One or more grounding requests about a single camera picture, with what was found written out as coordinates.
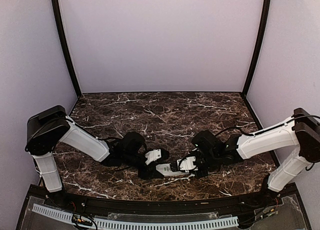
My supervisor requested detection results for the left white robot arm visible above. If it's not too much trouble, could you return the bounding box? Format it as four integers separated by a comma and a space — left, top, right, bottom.
25, 105, 166, 208

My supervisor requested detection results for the black curved front rail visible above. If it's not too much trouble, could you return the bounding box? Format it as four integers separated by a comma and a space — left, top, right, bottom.
46, 191, 283, 216

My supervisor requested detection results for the black frame post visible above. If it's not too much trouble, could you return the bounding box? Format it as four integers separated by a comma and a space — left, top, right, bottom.
242, 0, 271, 98
51, 0, 82, 98

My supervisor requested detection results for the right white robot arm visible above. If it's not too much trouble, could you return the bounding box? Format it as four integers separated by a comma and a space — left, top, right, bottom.
191, 108, 320, 207

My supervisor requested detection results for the left black frame post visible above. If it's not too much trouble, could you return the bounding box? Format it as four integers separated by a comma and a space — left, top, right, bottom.
51, 0, 82, 98

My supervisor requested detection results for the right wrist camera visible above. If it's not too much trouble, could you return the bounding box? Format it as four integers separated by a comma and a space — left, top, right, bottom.
170, 156, 198, 173

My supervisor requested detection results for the white remote control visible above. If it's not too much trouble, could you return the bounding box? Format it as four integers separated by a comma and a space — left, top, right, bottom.
155, 163, 190, 177

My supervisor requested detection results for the right black frame post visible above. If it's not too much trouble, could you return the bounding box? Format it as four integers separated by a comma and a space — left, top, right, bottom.
242, 0, 271, 98

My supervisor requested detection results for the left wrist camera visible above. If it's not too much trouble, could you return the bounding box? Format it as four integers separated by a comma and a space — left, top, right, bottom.
144, 148, 170, 166

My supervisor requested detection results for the white slotted cable duct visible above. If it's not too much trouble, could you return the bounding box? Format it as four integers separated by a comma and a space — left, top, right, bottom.
31, 203, 239, 230

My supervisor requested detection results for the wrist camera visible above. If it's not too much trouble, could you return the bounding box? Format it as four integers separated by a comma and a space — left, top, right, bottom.
144, 148, 170, 166
170, 156, 198, 173

